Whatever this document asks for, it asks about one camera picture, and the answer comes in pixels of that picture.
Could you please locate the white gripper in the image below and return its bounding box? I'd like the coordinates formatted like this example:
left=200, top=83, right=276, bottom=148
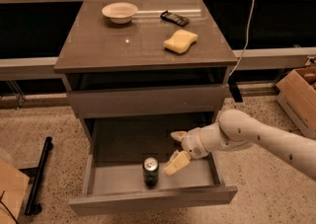
left=164, top=128, right=208, bottom=176

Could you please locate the green soda can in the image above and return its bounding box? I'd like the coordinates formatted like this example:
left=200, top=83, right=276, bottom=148
left=142, top=157, right=159, bottom=187

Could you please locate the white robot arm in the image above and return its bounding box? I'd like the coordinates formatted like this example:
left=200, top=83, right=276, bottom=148
left=164, top=110, right=316, bottom=180

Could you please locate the open grey middle drawer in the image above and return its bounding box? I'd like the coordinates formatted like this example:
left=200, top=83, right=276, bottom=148
left=69, top=112, right=237, bottom=216

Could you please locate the closed grey top drawer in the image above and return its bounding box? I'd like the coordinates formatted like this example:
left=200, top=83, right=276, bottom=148
left=67, top=85, right=228, bottom=118

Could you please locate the grey drawer cabinet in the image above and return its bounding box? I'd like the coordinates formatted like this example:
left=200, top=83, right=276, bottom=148
left=53, top=0, right=239, bottom=143

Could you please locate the yellow sponge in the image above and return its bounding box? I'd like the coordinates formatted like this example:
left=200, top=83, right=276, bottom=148
left=164, top=30, right=198, bottom=54

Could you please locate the black snack bar packet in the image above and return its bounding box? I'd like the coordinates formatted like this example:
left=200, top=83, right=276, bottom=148
left=160, top=11, right=190, bottom=27

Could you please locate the cardboard box on right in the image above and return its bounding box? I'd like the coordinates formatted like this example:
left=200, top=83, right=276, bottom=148
left=276, top=66, right=316, bottom=139

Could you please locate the black metal bar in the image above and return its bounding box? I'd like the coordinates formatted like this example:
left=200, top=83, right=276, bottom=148
left=25, top=136, right=53, bottom=216

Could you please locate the white ceramic bowl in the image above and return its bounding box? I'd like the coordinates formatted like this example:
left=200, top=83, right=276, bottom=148
left=102, top=2, right=138, bottom=24

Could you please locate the cardboard sheet on left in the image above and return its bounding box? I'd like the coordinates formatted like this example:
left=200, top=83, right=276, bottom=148
left=0, top=159, right=30, bottom=224

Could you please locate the white cable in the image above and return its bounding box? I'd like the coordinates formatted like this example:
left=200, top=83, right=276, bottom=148
left=227, top=0, right=256, bottom=78

